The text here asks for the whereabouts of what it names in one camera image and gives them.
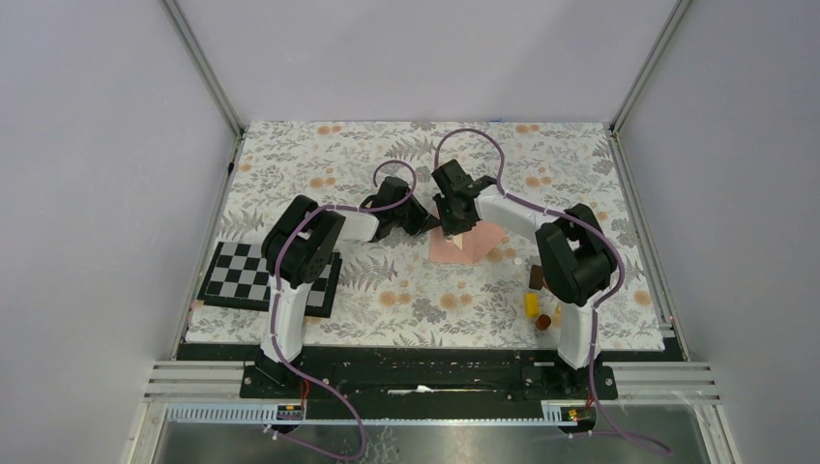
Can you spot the aluminium frame post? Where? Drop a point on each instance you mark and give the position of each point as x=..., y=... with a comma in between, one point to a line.
x=203, y=67
x=661, y=43

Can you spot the small brown wooden cylinder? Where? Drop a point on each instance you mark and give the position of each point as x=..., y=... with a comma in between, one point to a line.
x=543, y=322

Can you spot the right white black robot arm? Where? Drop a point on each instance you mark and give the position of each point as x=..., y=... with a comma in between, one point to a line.
x=577, y=261

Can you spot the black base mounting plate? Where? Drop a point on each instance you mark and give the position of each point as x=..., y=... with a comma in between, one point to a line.
x=405, y=384

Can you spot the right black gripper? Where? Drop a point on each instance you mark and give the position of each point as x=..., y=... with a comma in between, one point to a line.
x=450, y=229

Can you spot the left aluminium frame post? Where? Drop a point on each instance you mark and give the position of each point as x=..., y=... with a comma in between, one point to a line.
x=203, y=67

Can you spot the white slotted cable duct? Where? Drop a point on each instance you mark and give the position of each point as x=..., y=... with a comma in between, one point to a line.
x=287, y=414

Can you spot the floral patterned table mat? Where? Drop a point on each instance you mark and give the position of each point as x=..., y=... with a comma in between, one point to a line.
x=389, y=293

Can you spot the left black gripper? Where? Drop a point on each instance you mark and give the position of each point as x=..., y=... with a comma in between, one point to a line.
x=422, y=220

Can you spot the right aluminium frame post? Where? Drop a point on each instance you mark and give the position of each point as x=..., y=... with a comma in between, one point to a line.
x=661, y=43

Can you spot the dark brown wooden block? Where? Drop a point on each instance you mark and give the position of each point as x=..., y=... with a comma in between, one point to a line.
x=536, y=278

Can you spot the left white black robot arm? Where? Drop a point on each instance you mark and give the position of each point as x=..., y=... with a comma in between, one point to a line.
x=304, y=239

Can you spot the yellow block near front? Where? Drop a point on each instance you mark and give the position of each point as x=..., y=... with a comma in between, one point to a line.
x=531, y=305

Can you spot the black grey checkerboard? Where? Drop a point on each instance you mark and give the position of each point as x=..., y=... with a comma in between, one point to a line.
x=237, y=278

